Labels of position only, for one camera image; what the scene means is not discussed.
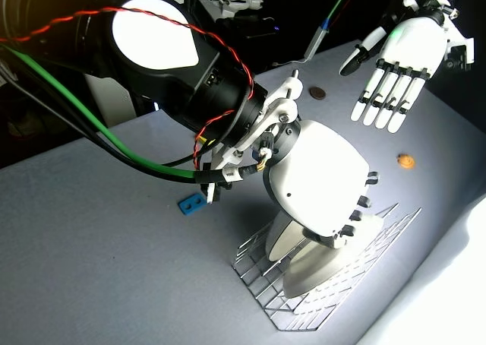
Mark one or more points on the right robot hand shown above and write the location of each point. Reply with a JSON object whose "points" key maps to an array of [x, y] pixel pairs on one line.
{"points": [[319, 178]]}

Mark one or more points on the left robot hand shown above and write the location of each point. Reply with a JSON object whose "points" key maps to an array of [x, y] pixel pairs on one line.
{"points": [[414, 52]]}

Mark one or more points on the black-rimmed white plate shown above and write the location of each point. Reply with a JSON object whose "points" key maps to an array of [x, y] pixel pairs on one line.
{"points": [[283, 238]]}

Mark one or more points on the brown round disc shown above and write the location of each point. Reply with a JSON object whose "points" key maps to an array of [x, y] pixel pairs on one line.
{"points": [[317, 92]]}

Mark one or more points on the orange swirl cookie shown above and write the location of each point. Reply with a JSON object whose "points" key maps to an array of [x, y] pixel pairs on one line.
{"points": [[406, 162]]}

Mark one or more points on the blue block with two holes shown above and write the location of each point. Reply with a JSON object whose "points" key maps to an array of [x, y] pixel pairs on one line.
{"points": [[190, 204]]}

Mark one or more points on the white cabinet panel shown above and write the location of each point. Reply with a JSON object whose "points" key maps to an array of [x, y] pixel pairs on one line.
{"points": [[114, 102]]}

